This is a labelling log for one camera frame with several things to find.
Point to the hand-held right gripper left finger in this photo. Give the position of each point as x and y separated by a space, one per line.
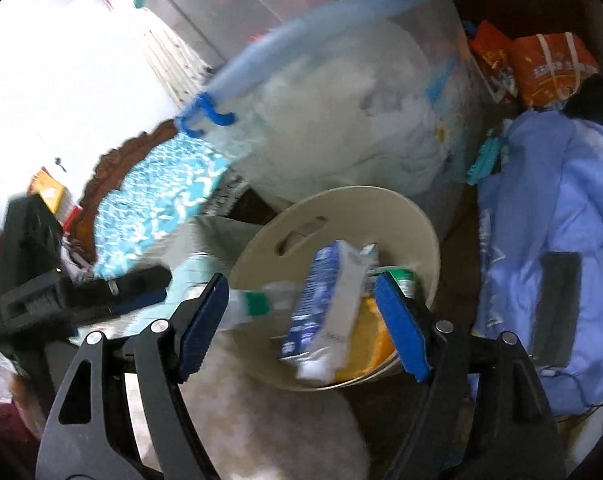
201 327

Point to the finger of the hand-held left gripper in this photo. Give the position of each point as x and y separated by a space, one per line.
131 285

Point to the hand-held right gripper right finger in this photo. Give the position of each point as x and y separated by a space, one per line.
401 330

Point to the yellow seasoning box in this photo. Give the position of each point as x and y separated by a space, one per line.
369 340

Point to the green drink can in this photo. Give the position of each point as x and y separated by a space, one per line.
404 280

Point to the clear plastic bottle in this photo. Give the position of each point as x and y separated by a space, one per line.
251 305

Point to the blue milk carton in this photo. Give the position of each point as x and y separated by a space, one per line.
326 305

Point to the beige trash bin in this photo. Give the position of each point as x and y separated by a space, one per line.
281 225

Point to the teal patterned duvet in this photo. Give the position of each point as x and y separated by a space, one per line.
151 200

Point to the carved wooden headboard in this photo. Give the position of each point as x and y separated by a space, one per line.
131 147

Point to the black ribbed bar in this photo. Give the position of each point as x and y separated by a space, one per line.
556 310

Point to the light blue cloth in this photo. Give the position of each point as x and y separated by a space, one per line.
531 200

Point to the teal plastic clip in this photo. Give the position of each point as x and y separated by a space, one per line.
484 160

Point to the clear storage box blue lid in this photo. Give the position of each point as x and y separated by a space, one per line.
341 125

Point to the leaf print curtain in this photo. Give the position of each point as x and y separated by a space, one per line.
181 60

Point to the small orange snack package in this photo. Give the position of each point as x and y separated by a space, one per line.
494 60

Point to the large orange snack package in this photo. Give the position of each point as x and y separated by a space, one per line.
551 70

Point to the red wall calendar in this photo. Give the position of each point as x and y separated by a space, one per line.
51 195

